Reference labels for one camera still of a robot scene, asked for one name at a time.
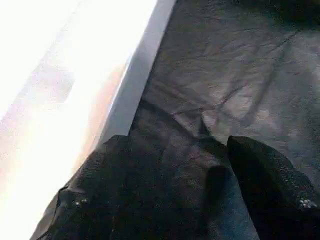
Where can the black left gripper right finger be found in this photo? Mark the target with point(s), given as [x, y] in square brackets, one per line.
[275, 195]

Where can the white plastic table top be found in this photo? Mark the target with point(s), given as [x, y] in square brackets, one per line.
[50, 75]

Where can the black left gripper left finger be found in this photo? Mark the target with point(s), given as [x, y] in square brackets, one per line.
[95, 205]

